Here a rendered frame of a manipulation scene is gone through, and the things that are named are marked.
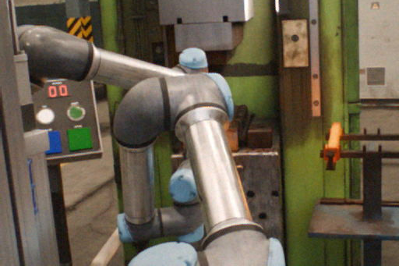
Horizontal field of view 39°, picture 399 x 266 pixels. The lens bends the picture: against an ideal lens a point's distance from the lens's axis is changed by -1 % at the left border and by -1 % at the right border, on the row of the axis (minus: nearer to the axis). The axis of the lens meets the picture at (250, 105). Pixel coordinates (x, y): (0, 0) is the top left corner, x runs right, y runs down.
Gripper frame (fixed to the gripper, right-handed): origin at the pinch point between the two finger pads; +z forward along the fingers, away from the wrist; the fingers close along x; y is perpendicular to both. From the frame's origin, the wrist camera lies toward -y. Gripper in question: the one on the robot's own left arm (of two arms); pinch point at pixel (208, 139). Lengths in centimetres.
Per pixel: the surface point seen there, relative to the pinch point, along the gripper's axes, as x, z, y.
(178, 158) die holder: -13.1, 14.3, -5.6
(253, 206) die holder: 12.6, 30.2, 3.2
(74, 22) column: -292, 295, -566
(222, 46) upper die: 4.0, -15.9, -29.4
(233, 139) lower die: 6.0, 12.9, -13.3
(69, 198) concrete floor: -146, 195, -144
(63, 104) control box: -50, -7, -11
